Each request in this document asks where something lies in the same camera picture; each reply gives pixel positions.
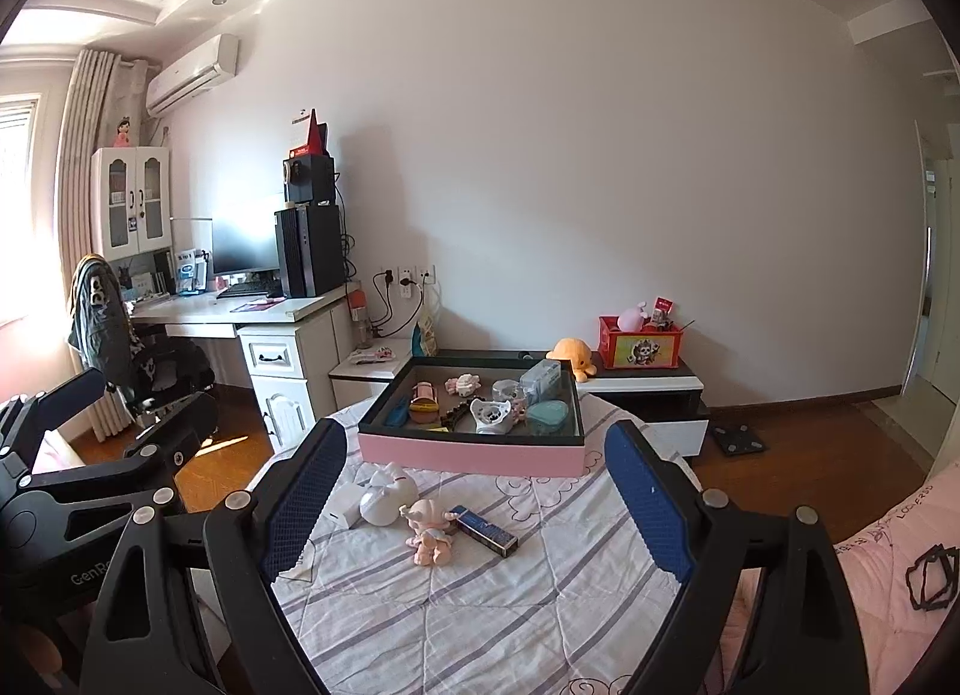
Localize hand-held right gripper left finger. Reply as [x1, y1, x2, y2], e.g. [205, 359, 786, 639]
[79, 417, 350, 695]

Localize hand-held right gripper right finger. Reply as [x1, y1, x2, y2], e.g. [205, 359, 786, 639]
[604, 419, 871, 695]

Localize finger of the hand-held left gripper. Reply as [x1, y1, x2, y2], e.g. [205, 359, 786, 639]
[0, 367, 107, 475]
[19, 391, 220, 516]

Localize teal heart-shaped box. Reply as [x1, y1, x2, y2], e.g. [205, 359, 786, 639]
[525, 401, 571, 435]

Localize pink storage box dark rim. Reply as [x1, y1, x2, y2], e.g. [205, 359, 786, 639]
[358, 354, 587, 478]

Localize small white box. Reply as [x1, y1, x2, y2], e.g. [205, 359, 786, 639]
[321, 486, 368, 527]

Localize white paper piece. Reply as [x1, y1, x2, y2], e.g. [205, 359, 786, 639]
[274, 545, 320, 583]

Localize black office chair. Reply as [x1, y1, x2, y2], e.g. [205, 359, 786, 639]
[67, 256, 220, 441]

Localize white cat figurine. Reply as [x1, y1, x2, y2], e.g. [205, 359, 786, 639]
[358, 462, 419, 527]

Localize dark printed jacket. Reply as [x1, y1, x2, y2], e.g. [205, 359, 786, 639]
[67, 256, 132, 370]

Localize black bathroom scale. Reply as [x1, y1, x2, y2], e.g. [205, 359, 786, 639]
[709, 419, 770, 457]

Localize white desk with drawers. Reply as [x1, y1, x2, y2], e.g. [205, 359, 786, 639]
[127, 282, 359, 452]

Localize baby doll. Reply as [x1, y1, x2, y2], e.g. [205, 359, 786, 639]
[399, 500, 458, 567]

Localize white side table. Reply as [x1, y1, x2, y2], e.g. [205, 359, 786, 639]
[328, 336, 417, 411]

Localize red printed storage box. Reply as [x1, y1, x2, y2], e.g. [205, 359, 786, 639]
[598, 314, 685, 370]

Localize blue and white box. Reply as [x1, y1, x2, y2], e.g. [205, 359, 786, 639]
[174, 248, 207, 295]

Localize dark blue long box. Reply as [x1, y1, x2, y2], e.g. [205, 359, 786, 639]
[448, 505, 520, 559]

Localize clear plastic box white label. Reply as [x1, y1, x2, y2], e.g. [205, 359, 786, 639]
[519, 359, 563, 403]

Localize yellow plush toy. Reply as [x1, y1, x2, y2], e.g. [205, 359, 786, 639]
[545, 337, 599, 382]

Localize striped white quilt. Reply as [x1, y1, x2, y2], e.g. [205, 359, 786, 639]
[202, 395, 751, 695]

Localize black computer monitor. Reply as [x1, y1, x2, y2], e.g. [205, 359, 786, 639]
[211, 217, 282, 280]

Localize red bottle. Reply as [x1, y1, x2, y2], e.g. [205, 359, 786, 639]
[347, 288, 372, 351]

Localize white glass-door cabinet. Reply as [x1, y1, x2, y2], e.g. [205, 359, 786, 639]
[90, 146, 172, 265]

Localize printed snack bag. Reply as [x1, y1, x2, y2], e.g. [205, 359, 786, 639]
[412, 305, 440, 357]

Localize beige curtain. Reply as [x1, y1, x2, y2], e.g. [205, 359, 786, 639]
[56, 48, 151, 441]

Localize black computer tower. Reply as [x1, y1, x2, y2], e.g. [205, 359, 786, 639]
[274, 203, 344, 298]

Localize pink printed pillow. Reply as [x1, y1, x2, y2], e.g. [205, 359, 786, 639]
[720, 462, 960, 695]

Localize black hair band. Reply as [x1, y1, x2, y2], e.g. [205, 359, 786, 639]
[904, 543, 960, 612]

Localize black speaker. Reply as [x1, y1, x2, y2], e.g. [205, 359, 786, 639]
[283, 153, 336, 207]

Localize red cardboard box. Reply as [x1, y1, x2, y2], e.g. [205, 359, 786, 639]
[291, 107, 331, 157]

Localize white air conditioner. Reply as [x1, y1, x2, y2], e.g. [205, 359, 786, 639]
[145, 33, 241, 118]

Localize white wall outlets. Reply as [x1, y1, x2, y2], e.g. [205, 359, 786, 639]
[379, 263, 437, 298]

